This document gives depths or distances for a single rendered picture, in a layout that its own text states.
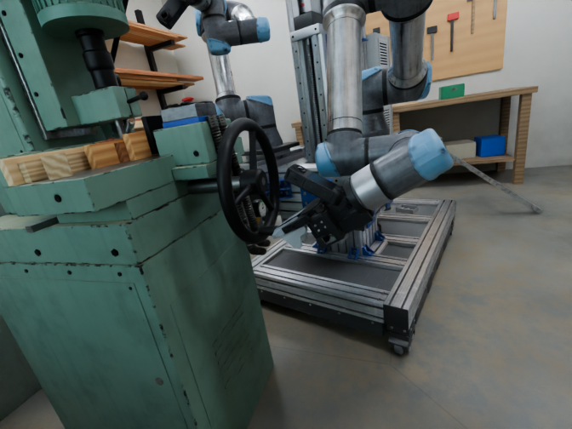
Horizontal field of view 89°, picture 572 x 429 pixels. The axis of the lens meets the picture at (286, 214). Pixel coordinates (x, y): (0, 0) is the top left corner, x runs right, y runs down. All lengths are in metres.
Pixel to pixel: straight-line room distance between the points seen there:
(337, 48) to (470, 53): 3.25
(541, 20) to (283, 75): 2.63
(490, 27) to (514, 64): 0.43
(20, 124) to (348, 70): 0.77
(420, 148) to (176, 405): 0.78
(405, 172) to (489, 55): 3.48
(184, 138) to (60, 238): 0.34
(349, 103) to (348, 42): 0.13
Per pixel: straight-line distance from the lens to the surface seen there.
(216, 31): 1.17
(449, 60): 3.88
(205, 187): 0.74
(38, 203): 0.70
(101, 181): 0.61
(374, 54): 1.58
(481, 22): 3.96
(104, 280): 0.76
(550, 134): 4.16
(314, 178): 0.56
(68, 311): 0.92
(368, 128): 1.11
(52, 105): 0.93
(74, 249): 0.78
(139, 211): 0.66
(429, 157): 0.50
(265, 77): 4.22
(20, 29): 0.97
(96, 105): 0.88
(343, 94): 0.66
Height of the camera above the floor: 0.94
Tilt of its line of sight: 18 degrees down
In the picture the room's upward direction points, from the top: 9 degrees counter-clockwise
